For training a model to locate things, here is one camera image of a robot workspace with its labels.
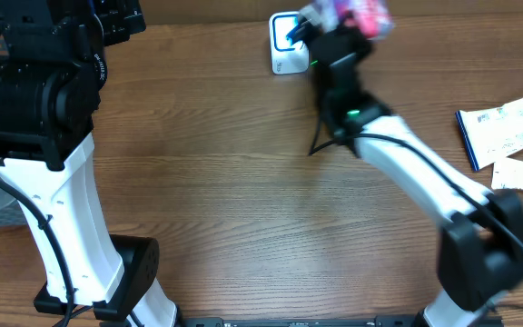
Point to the white barcode scanner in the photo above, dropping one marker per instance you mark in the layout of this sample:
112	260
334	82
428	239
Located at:
286	57

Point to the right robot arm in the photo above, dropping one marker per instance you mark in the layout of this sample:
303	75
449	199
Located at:
480	231

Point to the cream snack bag blue edges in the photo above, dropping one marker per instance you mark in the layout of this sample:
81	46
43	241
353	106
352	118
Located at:
491	134

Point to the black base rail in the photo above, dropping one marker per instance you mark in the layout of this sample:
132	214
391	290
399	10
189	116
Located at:
379	321

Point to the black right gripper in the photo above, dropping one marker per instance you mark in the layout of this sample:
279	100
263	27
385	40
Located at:
362	39

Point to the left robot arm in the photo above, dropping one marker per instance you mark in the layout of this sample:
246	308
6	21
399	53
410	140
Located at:
52	70

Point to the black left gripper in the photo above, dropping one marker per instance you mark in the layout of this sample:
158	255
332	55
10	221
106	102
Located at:
122	19

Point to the red purple tissue pack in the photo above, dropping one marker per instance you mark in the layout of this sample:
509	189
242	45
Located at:
371	17

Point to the white tube with gold cap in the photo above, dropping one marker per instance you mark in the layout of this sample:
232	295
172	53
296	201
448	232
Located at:
507	174

